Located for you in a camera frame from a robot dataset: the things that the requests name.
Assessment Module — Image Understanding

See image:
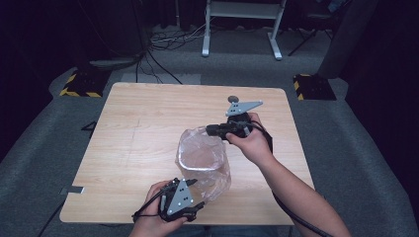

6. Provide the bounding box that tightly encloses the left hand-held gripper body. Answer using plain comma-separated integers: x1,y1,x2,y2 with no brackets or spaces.
159,177,199,222

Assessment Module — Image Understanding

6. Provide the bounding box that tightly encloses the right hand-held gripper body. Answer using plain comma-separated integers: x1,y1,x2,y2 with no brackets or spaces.
210,100,264,141

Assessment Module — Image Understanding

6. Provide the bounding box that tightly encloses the clear plastic bag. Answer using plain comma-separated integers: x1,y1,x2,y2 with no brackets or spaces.
176,125,232,203

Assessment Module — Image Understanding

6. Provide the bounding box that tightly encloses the person's left hand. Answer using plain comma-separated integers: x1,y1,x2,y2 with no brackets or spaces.
129,180,196,237

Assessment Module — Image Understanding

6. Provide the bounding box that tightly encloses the person's right hand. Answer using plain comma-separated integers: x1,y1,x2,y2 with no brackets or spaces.
225,112,277,166

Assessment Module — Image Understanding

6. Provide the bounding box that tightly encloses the grey flat floor plate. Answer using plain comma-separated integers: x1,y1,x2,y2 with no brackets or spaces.
120,72,203,85

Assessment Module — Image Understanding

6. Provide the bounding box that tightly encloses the yellow black striped floor block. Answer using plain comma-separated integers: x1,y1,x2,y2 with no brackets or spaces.
58,68,113,99
293,73,338,102

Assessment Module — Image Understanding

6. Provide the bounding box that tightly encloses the white metal stand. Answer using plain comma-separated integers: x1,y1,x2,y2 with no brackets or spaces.
201,0,289,62

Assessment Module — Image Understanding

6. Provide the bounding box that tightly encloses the black tripod stand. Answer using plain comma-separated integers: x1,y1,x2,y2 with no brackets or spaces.
288,9,334,57

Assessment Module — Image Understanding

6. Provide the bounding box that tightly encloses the grey tape piece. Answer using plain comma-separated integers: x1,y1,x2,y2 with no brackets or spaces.
59,186,85,196

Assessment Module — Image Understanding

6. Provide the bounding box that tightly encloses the grey curtain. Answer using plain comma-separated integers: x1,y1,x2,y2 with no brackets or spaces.
316,0,380,79

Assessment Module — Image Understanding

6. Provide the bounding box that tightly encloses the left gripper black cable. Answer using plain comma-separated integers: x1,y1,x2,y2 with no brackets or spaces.
131,189,167,222

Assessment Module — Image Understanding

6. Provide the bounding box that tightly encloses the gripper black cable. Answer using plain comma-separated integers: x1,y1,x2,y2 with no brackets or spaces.
245,119,334,237
131,189,167,222

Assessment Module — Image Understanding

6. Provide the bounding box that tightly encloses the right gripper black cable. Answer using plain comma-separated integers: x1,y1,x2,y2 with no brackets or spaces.
245,119,334,237

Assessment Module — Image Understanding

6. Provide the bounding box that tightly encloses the bundle of floor cables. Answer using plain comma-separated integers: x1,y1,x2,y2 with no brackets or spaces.
133,19,213,85

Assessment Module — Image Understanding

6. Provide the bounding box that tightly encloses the black bracket beside table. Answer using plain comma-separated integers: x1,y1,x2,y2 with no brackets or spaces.
80,120,99,140

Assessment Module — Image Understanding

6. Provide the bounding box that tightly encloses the black floor cable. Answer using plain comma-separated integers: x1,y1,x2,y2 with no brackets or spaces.
36,198,67,237

